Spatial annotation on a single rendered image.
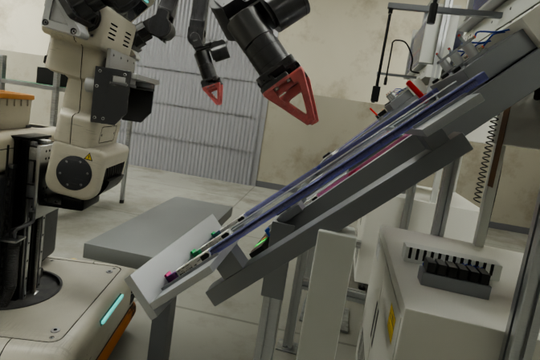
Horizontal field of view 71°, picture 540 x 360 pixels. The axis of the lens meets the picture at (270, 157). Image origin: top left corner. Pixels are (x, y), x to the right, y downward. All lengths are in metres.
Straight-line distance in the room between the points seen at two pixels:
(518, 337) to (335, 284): 0.43
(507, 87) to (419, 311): 0.49
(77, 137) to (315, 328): 0.88
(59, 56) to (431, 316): 1.19
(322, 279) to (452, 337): 0.41
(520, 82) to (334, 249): 0.50
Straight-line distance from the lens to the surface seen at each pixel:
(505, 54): 0.93
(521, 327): 0.93
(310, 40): 5.01
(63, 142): 1.27
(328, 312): 0.65
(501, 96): 0.87
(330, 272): 0.62
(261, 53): 0.60
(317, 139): 4.90
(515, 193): 5.49
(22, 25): 6.58
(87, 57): 1.27
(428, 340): 0.96
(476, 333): 0.97
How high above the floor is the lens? 0.99
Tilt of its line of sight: 7 degrees down
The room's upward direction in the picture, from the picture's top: 9 degrees clockwise
